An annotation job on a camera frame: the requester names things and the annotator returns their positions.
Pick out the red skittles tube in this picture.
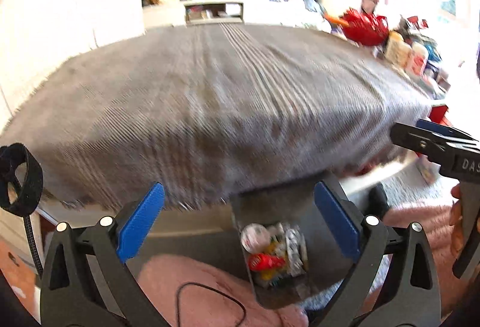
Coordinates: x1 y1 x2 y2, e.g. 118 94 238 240
247 253 286 272

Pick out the black trash bin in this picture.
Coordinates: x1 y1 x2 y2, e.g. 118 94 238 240
127 170 365 311

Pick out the person right hand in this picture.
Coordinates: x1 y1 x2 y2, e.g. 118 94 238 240
449 184 464 258

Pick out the black sock foot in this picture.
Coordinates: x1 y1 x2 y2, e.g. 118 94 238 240
365 183 391 220

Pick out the white pink lotion bottle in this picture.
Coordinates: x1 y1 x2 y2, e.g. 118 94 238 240
405 42 429 76

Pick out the yellow cap lotion bottle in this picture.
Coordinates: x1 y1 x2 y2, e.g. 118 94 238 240
385 30 412 69

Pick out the grey plaid blanket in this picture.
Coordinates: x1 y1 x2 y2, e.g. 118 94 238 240
1 24 431 210

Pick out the white tv cabinet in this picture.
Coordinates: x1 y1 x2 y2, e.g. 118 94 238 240
144 0 331 32

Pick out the black velcro strap cable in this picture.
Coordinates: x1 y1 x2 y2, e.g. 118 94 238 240
0 142 46 279

